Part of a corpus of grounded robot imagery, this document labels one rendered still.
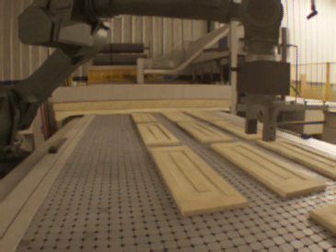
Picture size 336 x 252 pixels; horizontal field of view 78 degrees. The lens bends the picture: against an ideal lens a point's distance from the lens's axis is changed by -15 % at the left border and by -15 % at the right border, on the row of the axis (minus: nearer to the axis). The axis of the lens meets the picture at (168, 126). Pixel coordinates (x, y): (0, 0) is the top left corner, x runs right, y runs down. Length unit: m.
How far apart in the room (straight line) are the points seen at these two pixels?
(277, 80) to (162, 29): 6.63
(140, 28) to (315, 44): 6.65
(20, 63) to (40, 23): 6.42
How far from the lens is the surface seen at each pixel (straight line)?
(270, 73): 0.94
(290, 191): 0.81
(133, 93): 2.89
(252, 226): 0.64
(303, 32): 10.01
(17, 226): 0.68
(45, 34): 1.31
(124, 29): 7.35
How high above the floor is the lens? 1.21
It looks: 10 degrees down
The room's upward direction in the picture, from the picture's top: straight up
